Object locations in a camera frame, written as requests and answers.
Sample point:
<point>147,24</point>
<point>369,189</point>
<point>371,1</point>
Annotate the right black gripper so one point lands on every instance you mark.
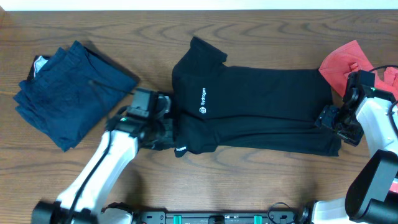
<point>353,137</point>

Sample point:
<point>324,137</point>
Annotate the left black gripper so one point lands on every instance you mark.
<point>166,128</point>

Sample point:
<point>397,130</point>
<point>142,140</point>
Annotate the red printed t-shirt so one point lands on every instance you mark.
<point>348,68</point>

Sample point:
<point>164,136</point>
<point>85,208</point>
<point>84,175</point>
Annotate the black polo shirt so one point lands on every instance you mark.
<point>218,105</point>

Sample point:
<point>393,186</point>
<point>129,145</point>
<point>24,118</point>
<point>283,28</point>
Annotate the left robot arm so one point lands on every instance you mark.
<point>83,201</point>

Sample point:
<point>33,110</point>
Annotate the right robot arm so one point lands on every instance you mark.
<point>369,198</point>

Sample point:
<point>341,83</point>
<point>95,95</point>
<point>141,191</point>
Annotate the folded navy blue garment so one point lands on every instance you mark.
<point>67,94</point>

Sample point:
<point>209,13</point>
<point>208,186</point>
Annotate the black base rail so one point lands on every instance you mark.
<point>272,217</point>

